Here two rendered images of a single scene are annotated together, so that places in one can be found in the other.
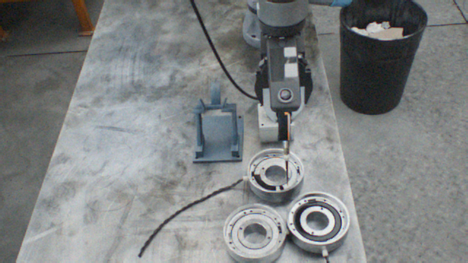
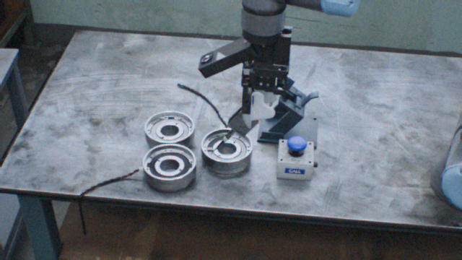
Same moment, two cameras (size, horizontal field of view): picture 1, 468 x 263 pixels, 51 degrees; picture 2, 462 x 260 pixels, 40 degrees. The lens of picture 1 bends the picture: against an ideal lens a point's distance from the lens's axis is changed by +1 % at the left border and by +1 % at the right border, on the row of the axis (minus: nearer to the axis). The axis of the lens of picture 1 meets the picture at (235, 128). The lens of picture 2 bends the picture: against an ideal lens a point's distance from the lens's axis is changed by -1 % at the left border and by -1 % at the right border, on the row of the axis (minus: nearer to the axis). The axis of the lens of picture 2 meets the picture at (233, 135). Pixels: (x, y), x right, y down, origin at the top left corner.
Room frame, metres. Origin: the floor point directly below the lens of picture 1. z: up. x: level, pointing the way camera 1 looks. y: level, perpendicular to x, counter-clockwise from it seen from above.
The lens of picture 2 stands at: (0.58, -1.05, 1.70)
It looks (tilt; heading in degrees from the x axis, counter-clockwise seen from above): 40 degrees down; 90
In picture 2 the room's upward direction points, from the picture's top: 2 degrees clockwise
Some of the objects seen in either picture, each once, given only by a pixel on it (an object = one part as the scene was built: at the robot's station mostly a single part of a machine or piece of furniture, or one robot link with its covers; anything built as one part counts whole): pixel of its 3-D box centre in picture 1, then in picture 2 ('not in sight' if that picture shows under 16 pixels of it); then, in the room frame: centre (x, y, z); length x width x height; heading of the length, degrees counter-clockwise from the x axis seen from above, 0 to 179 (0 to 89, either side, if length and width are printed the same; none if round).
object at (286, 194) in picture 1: (276, 176); (227, 152); (0.56, -0.06, 0.82); 0.10 x 0.10 x 0.04
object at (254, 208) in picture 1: (255, 235); (170, 133); (0.44, -0.01, 0.82); 0.10 x 0.10 x 0.04
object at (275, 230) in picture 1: (255, 236); (170, 133); (0.44, -0.01, 0.82); 0.08 x 0.08 x 0.02
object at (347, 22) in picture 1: (375, 57); not in sight; (1.62, -0.63, 0.21); 0.34 x 0.34 x 0.43
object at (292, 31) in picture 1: (282, 45); (265, 57); (0.63, -0.09, 1.07); 0.09 x 0.08 x 0.12; 173
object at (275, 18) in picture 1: (279, 4); (263, 16); (0.62, -0.09, 1.15); 0.08 x 0.08 x 0.05
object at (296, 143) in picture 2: not in sight; (296, 149); (0.70, -0.08, 0.85); 0.04 x 0.04 x 0.05
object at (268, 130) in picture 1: (276, 119); (297, 159); (0.71, -0.08, 0.82); 0.08 x 0.07 x 0.05; 176
